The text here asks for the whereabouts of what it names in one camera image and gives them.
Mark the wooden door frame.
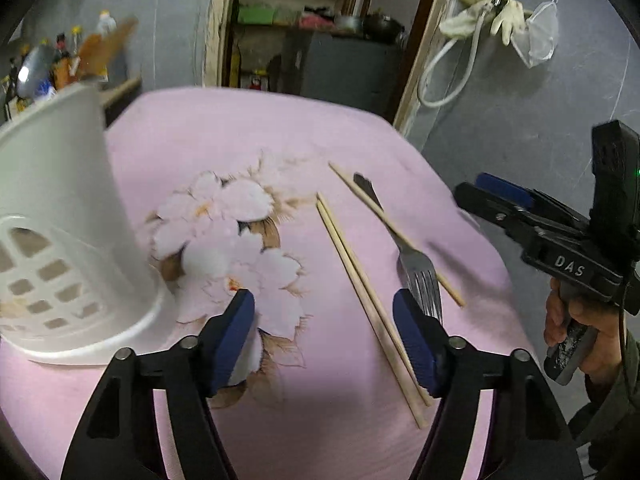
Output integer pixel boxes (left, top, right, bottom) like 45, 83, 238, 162
202, 0, 464, 132

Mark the red cap sauce bottle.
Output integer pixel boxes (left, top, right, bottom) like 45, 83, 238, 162
53, 33, 69, 77

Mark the red packet on floor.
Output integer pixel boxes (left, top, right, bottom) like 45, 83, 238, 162
239, 69, 269, 92

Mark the person's right forearm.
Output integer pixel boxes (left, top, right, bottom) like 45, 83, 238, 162
569, 331, 640, 472

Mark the clear mesh bag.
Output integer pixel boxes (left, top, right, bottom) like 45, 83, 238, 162
512, 0, 559, 69

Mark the white hose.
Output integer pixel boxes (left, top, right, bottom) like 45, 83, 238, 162
416, 9, 489, 109

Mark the black round wok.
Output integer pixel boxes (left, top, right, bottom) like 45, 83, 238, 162
362, 12, 404, 42

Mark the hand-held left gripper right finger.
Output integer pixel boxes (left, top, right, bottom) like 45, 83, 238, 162
392, 287, 584, 480

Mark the cream rubber glove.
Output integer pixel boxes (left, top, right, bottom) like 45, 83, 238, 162
492, 0, 534, 47
439, 0, 507, 39

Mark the green box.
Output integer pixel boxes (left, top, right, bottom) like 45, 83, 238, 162
237, 3, 282, 26

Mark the wooden chopstick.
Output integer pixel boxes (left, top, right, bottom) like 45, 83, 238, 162
315, 201, 427, 430
328, 161, 466, 308
316, 193, 432, 407

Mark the large round metal spoon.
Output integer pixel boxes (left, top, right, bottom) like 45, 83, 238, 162
17, 44, 57, 99

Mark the person's right hand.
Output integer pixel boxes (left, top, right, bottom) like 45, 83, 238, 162
543, 278, 627, 377

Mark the dark grey cabinet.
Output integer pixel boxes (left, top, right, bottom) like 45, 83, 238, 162
279, 27, 407, 112

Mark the metal fork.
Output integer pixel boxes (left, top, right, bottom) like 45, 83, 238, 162
353, 172, 444, 324

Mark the yellow cap vinegar bottle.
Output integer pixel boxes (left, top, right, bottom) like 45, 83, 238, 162
69, 25, 84, 75

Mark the red spice bag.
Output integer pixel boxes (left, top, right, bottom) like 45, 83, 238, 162
75, 17, 141, 84

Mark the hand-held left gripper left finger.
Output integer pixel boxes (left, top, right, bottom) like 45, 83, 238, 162
60, 288, 257, 480

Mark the white plastic utensil holder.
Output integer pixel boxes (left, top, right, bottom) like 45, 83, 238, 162
0, 82, 179, 367

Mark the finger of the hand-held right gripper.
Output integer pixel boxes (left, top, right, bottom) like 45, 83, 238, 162
453, 182, 541, 257
474, 172, 592, 233

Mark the pink floral tablecloth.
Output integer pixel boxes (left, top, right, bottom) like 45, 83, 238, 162
0, 87, 542, 480

